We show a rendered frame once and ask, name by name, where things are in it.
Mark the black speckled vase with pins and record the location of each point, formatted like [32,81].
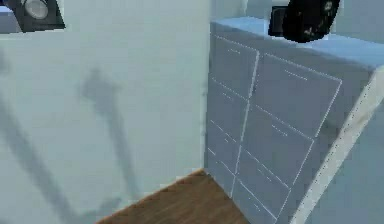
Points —
[308,20]

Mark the small black framed picture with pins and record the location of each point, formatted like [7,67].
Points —
[276,21]

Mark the black box with silver disc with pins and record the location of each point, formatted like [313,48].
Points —
[36,13]

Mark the pale blue chest of drawers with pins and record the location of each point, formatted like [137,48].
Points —
[283,110]

